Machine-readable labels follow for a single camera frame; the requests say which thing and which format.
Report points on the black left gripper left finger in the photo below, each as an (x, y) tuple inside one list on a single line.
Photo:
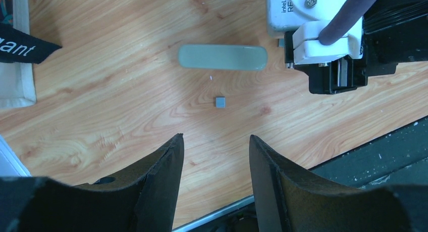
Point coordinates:
[(140, 197)]

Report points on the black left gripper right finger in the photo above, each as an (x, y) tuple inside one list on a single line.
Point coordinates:
[(289, 197)]

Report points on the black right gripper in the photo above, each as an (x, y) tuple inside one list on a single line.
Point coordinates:
[(393, 32)]

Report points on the long staple strip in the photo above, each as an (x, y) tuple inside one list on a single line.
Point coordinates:
[(281, 43)]

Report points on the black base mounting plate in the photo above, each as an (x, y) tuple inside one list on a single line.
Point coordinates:
[(378, 186)]

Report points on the beige canvas tote bag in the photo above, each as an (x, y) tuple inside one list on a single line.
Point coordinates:
[(19, 51)]

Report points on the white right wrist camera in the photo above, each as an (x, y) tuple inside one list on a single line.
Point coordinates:
[(305, 19)]

